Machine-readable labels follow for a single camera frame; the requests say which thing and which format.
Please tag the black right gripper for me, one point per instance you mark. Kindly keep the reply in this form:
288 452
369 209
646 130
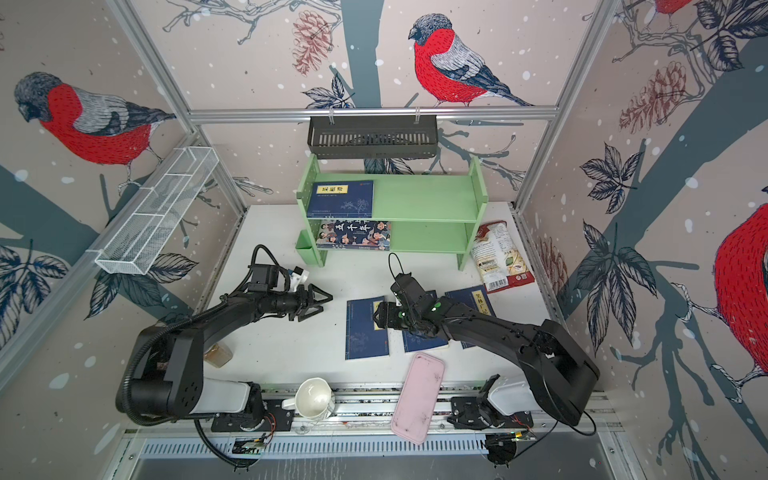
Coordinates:
388 314

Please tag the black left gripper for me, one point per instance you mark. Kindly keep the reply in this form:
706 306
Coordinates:
311 289

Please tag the colourful cartoon cover book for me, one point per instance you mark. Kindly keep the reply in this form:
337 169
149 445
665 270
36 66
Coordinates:
355 234

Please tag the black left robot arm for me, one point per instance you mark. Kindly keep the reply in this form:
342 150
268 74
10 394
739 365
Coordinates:
164 378

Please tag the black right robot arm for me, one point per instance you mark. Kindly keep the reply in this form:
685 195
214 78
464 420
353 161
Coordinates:
559 372

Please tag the pink rectangular tray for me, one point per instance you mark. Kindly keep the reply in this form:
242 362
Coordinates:
415 407

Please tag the white ceramic mug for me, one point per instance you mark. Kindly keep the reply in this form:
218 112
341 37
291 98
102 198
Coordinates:
314 400

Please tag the green wooden shelf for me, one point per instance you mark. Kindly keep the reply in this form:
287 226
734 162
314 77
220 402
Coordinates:
438 214

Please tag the small glass jar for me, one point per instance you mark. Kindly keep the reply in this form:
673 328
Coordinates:
218 355

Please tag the snack bag red white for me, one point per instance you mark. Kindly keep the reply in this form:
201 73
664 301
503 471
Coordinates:
498 260

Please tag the black hanging basket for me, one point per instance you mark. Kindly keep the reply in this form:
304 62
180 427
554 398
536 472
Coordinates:
373 137

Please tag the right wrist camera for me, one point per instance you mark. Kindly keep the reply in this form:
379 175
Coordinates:
406 288

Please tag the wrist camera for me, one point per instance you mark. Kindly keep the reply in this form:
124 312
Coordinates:
270 277
406 288

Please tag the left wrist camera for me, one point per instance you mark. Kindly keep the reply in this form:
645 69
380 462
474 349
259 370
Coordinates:
270 277

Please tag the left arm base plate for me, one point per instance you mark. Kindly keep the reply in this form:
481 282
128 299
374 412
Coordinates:
270 418

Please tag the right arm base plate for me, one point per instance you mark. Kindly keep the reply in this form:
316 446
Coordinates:
477 413

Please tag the white wire mesh basket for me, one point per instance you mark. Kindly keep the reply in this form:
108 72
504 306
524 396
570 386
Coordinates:
162 204

